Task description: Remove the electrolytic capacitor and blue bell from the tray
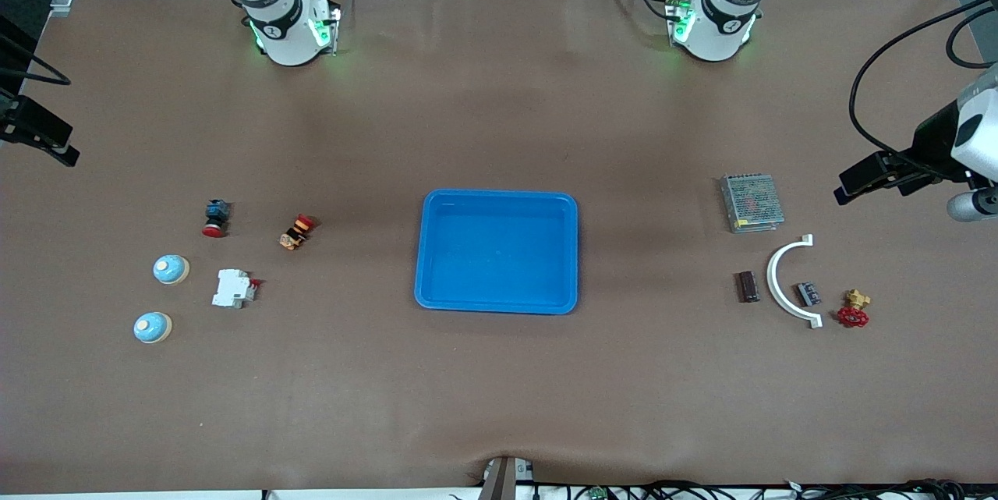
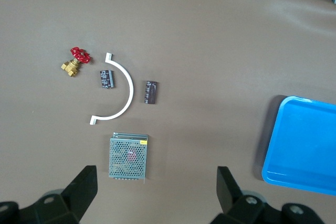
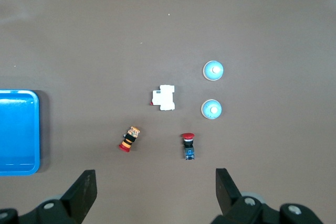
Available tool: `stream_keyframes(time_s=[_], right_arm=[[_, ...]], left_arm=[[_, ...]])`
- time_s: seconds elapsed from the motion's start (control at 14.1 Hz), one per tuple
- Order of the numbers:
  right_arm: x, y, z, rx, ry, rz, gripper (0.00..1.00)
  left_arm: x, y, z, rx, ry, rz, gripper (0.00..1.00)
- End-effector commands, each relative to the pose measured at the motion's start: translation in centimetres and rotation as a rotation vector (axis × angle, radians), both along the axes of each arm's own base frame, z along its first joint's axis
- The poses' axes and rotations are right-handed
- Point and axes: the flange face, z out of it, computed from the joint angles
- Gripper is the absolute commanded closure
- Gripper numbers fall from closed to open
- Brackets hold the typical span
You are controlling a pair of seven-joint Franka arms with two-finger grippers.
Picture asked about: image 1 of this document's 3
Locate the light blue desk bell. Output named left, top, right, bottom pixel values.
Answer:
left=152, top=254, right=190, bottom=286
left=133, top=311, right=173, bottom=345

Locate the metal mesh power supply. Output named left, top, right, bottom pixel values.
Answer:
left=718, top=173, right=786, bottom=234

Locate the brass valve red handwheel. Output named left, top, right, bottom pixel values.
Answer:
left=837, top=289, right=872, bottom=329

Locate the red button blue body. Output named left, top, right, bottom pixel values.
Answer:
left=201, top=199, right=232, bottom=239

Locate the white circuit breaker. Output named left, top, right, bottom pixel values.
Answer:
left=211, top=268, right=262, bottom=309

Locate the red orange emergency stop button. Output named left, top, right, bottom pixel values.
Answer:
left=278, top=214, right=317, bottom=251

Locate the blue plastic tray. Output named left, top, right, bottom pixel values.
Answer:
left=413, top=188, right=579, bottom=316

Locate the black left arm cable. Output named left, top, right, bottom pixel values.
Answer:
left=848, top=0, right=998, bottom=173

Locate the white curved plastic bracket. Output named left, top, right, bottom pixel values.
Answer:
left=763, top=234, right=820, bottom=330

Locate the black cable bundle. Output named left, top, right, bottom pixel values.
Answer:
left=538, top=478, right=998, bottom=500

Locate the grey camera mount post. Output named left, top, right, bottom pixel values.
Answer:
left=480, top=456, right=535, bottom=500

